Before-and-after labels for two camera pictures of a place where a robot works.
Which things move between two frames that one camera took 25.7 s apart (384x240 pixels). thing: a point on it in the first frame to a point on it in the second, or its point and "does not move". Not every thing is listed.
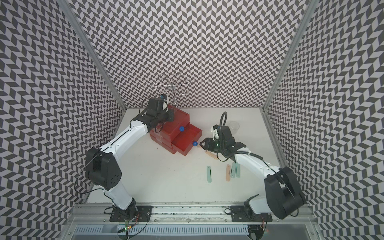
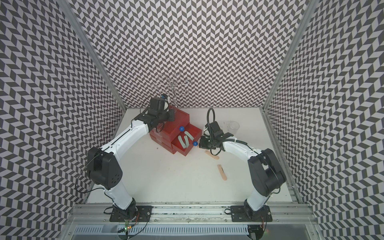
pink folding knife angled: (213, 155) does not move
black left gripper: (170, 113) does not move
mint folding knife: (237, 169) to (189, 135)
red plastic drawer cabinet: (178, 136) does not move
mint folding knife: (233, 170) to (186, 141)
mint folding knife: (209, 174) to (180, 138)
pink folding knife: (228, 172) to (222, 172)
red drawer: (183, 143) does not move
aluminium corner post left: (78, 27) does not move
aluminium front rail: (98, 214) does not move
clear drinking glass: (234, 126) does not move
